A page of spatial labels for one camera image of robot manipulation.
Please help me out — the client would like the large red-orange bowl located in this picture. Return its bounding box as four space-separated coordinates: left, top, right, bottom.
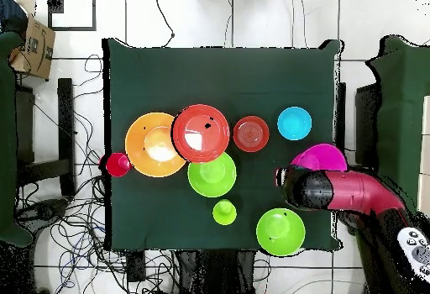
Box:
171 103 232 164

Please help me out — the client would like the small red-orange bowl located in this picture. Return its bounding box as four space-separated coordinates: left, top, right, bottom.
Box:
233 115 270 153

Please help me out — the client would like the red cup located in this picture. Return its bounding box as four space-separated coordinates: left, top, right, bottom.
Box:
104 152 131 178

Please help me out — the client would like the large pink bowl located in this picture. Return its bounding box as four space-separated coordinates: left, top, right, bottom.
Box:
290 143 349 173

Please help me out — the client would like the green cloth covered table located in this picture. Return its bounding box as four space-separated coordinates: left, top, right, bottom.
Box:
364 34 430 213
0 30 34 248

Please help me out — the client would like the black cabinet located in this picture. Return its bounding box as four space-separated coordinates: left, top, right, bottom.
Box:
354 83 382 171

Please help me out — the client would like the small blue bowl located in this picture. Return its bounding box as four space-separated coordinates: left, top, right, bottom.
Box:
276 106 313 141

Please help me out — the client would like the green bowl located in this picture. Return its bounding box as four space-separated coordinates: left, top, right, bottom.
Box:
186 151 238 198
255 207 307 257

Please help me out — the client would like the grey pedestal leg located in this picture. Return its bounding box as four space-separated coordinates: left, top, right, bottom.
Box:
16 198 70 229

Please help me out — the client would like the dark blue bag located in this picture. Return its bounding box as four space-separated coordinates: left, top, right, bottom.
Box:
0 0 29 34

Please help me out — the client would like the green cup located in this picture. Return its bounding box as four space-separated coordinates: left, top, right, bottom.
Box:
212 198 238 227

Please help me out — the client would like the large orange bowl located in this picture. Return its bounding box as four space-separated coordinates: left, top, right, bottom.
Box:
124 112 186 178

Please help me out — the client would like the dark green tablecloth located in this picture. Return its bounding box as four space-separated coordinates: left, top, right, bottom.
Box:
102 37 343 252

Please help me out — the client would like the black metal stand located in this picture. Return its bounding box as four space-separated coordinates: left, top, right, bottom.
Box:
14 77 76 197

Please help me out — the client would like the cardboard box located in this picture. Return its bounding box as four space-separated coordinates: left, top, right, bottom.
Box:
8 16 56 81

